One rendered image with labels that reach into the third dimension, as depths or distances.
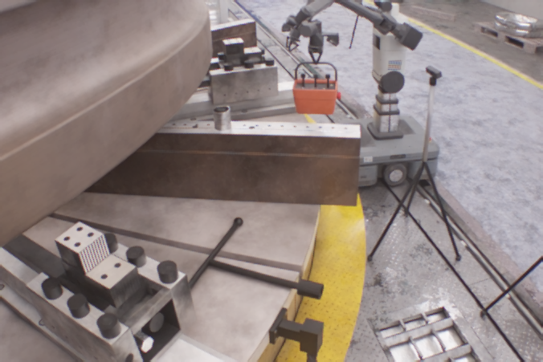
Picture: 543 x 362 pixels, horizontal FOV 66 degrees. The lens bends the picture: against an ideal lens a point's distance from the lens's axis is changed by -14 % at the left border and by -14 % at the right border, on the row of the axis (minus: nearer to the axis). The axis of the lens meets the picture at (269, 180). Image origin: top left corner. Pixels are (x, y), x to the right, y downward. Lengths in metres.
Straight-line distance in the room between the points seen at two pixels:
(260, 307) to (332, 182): 0.75
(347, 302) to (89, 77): 1.52
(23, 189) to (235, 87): 1.96
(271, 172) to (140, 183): 0.70
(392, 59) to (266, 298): 1.66
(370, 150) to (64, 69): 1.95
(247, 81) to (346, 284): 1.49
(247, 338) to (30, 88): 1.15
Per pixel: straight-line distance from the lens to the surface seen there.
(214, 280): 1.99
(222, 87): 3.13
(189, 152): 2.35
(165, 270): 1.45
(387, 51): 2.90
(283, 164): 2.27
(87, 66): 1.78
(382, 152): 2.99
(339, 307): 2.28
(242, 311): 1.85
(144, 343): 1.46
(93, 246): 1.44
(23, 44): 1.59
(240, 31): 4.42
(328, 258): 2.54
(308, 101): 2.12
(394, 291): 2.38
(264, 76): 3.17
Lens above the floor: 1.67
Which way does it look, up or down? 32 degrees down
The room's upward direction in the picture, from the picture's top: 3 degrees counter-clockwise
